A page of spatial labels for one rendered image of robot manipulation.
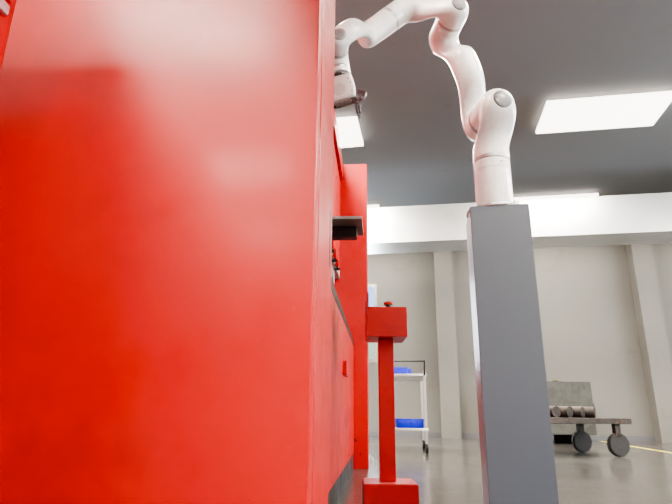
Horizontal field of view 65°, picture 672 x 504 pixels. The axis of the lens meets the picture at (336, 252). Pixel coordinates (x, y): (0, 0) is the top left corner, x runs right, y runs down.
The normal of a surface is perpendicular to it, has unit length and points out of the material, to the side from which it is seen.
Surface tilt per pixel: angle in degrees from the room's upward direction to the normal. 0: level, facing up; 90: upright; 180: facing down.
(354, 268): 90
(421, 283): 90
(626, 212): 90
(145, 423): 90
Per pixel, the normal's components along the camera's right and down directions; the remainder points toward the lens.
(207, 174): -0.08, -0.29
